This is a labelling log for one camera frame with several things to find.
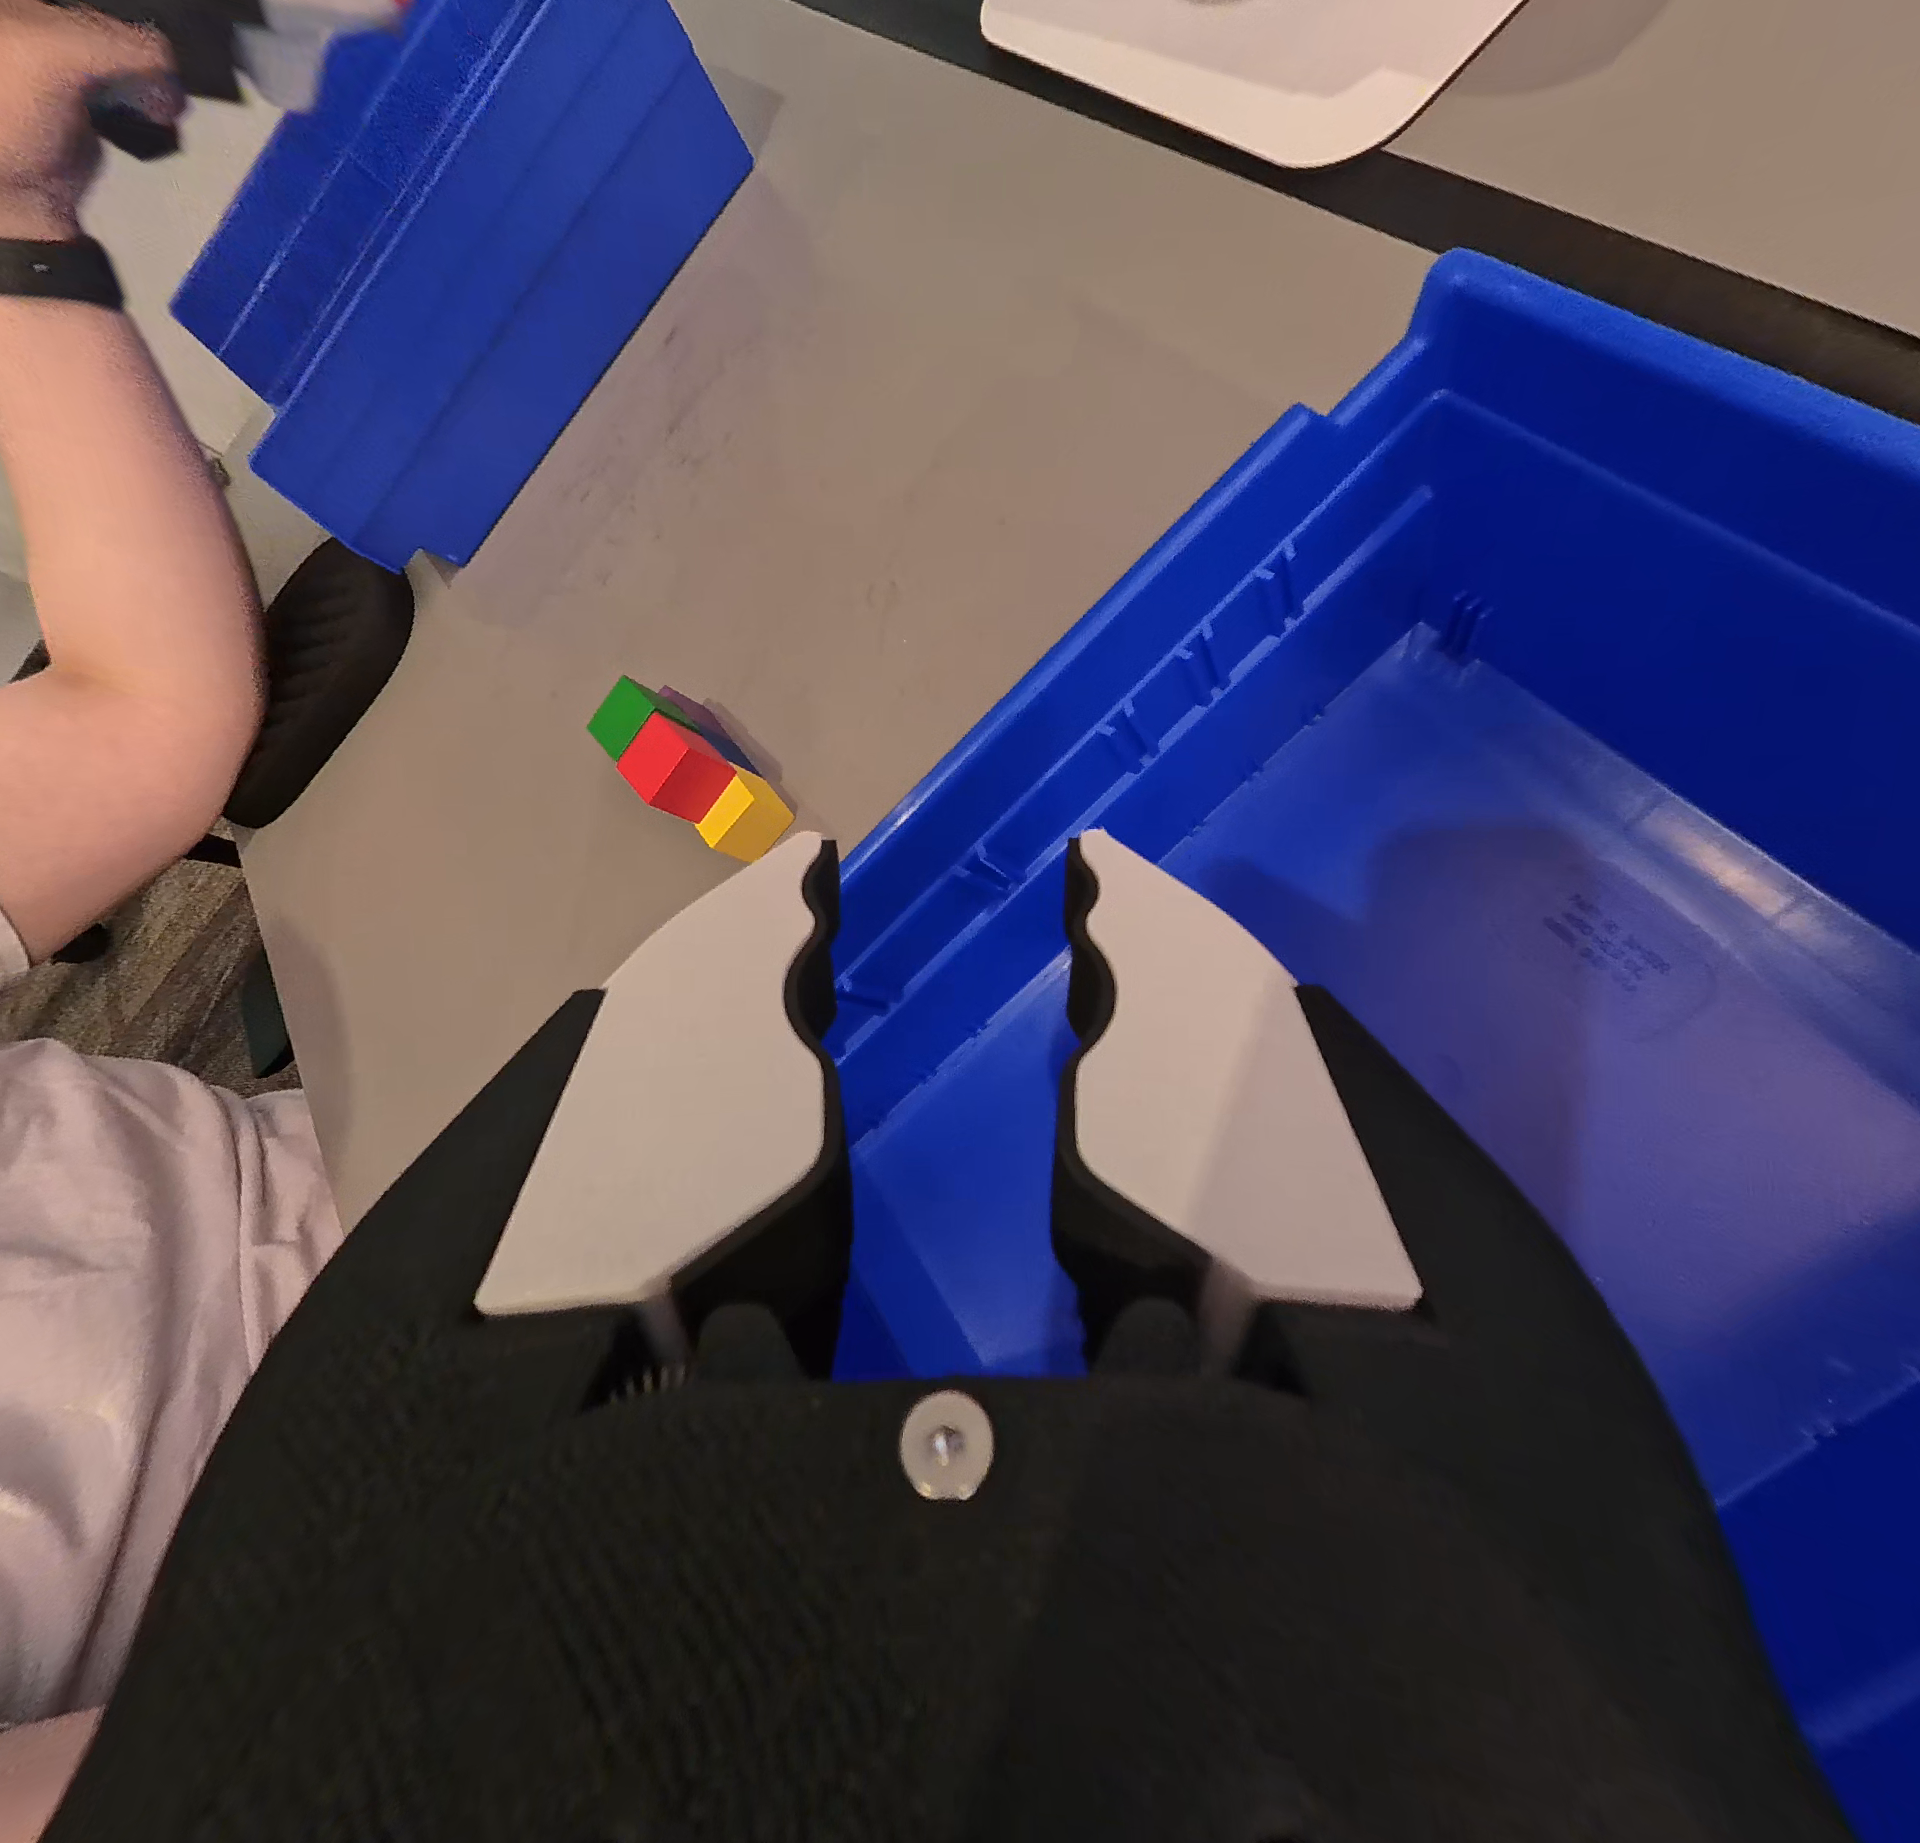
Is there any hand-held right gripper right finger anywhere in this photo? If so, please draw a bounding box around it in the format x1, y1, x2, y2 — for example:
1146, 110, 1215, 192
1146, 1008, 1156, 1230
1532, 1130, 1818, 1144
1054, 826, 1428, 1383

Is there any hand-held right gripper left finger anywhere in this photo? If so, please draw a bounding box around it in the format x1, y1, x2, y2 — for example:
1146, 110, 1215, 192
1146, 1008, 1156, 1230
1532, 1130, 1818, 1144
471, 830, 855, 1386

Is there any blue plastic bin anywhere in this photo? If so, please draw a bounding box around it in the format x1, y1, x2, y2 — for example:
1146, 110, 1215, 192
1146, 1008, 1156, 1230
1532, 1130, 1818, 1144
170, 0, 754, 573
826, 248, 1920, 1843

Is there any yellow wooden cube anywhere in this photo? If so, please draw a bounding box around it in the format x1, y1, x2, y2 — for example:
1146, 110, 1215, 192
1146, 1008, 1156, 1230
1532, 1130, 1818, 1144
694, 770, 795, 866

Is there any red wooden cube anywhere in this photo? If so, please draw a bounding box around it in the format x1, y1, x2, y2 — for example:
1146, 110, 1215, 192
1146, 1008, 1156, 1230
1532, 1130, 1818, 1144
616, 709, 741, 825

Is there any green wooden cube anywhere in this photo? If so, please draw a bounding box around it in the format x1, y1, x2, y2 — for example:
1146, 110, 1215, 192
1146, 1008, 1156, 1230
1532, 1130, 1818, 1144
586, 675, 670, 763

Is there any person's left forearm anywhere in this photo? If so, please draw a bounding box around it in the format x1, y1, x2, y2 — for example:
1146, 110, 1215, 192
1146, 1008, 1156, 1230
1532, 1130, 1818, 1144
0, 298, 272, 975

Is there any person's left hand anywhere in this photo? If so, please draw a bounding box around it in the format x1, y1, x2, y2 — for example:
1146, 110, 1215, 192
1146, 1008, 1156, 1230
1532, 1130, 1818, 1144
0, 0, 188, 243

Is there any black wristband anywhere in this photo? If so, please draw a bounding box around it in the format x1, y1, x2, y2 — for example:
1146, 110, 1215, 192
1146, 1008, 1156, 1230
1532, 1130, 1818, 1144
0, 236, 128, 314

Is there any black oval pad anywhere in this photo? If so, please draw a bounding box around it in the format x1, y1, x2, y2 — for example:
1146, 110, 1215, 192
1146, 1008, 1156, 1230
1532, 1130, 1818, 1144
223, 538, 417, 831

